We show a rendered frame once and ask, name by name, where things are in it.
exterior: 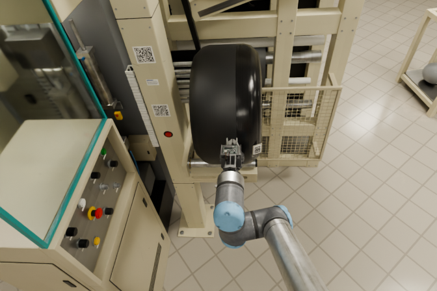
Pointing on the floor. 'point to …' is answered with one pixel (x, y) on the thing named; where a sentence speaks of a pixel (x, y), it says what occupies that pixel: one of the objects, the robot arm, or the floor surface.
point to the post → (154, 71)
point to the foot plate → (198, 228)
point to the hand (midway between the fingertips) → (232, 143)
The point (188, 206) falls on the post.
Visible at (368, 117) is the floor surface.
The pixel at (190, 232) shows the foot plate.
